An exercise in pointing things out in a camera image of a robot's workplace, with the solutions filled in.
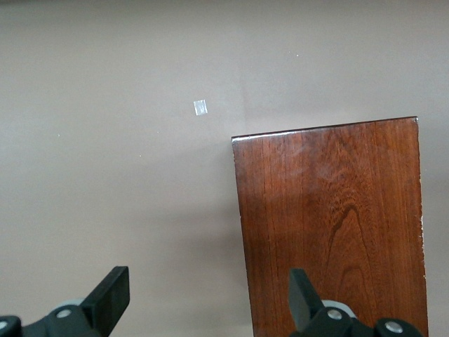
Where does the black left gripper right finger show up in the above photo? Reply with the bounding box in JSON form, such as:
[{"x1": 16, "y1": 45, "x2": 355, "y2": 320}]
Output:
[{"x1": 288, "y1": 268, "x2": 422, "y2": 337}]

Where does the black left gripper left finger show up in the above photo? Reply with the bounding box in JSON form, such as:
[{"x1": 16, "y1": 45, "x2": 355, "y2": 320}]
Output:
[{"x1": 0, "y1": 265, "x2": 130, "y2": 337}]

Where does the dark brown wooden cabinet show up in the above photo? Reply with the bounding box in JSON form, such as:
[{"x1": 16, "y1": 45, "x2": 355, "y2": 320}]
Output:
[{"x1": 231, "y1": 116, "x2": 429, "y2": 337}]

